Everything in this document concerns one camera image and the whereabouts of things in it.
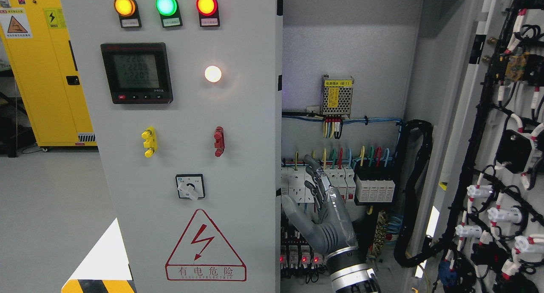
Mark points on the red electric hazard sticker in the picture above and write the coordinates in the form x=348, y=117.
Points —
x=202, y=253

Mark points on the red indicator light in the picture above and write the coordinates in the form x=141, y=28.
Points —
x=208, y=13

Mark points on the amber indicator light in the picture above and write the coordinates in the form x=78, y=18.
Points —
x=128, y=13

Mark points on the green indicator light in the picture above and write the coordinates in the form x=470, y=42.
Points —
x=169, y=13

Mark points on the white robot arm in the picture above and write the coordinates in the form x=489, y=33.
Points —
x=349, y=273

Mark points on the yellow terminal post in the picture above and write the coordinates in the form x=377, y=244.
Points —
x=150, y=141

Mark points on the red terminal post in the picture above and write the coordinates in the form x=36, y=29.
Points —
x=219, y=143

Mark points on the yellow safety cabinet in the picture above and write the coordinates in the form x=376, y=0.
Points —
x=38, y=45

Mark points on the grey robotic left hand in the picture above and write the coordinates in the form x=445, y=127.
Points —
x=333, y=231

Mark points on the white indicator light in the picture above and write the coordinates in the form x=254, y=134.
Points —
x=213, y=74

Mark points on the metal mesh power supply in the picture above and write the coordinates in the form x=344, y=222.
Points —
x=336, y=95

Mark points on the black digital power meter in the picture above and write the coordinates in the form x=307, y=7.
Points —
x=137, y=73

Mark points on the grey cabinet door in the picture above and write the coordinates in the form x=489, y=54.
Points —
x=240, y=185
x=475, y=207

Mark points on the black white rotary switch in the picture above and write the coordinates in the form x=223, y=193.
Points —
x=190, y=186

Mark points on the relay terminal row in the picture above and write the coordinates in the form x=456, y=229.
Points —
x=295, y=253

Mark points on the white socket breaker row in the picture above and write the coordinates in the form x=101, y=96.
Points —
x=292, y=183

